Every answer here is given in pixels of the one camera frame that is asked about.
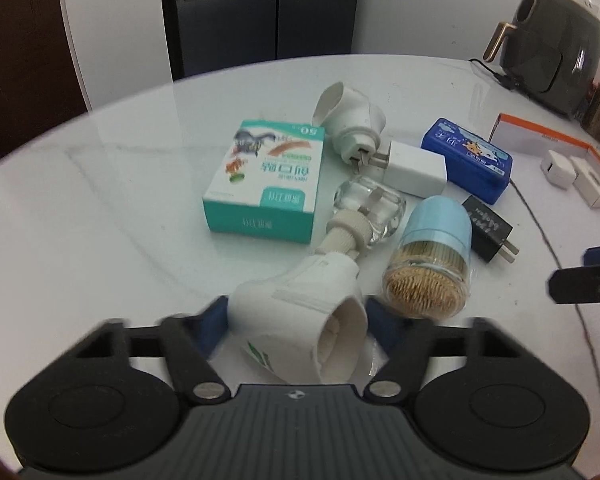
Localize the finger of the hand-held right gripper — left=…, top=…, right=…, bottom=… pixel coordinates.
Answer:
left=547, top=245, right=600, bottom=307

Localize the blue plastic case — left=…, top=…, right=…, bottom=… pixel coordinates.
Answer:
left=421, top=118, right=514, bottom=205

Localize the white rectangular adapter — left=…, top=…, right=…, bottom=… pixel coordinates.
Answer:
left=570, top=156, right=600, bottom=209

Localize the dark refrigerator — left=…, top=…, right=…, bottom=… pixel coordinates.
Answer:
left=158, top=0, right=357, bottom=82

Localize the white plug-in repellent heater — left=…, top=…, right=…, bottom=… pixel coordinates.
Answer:
left=228, top=252, right=369, bottom=383
left=314, top=81, right=388, bottom=167

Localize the small white cube adapter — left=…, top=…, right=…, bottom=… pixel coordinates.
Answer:
left=540, top=149, right=578, bottom=190

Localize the clear glass bottle white cap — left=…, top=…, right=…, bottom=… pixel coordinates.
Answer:
left=314, top=177, right=408, bottom=261

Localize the white wall charger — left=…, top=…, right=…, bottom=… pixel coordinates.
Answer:
left=367, top=141, right=449, bottom=198

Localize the teal bandage box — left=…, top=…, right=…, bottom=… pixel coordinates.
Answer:
left=202, top=119, right=327, bottom=246

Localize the black plug adapter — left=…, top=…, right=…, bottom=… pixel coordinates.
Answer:
left=460, top=196, right=520, bottom=264

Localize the dark grey air fryer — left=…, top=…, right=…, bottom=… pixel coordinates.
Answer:
left=482, top=0, right=600, bottom=120

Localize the black power cable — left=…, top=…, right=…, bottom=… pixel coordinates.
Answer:
left=468, top=58, right=523, bottom=92

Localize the brown wooden door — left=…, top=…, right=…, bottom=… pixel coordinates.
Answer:
left=0, top=0, right=93, bottom=162

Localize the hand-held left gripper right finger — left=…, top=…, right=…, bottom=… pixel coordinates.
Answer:
left=362, top=297, right=523, bottom=403

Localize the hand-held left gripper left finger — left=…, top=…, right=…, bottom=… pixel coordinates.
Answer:
left=75, top=296, right=229, bottom=405

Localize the thin dark cable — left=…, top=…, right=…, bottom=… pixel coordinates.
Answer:
left=508, top=179, right=600, bottom=403

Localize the toothpick jar blue lid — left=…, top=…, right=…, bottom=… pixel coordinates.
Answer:
left=382, top=196, right=474, bottom=319

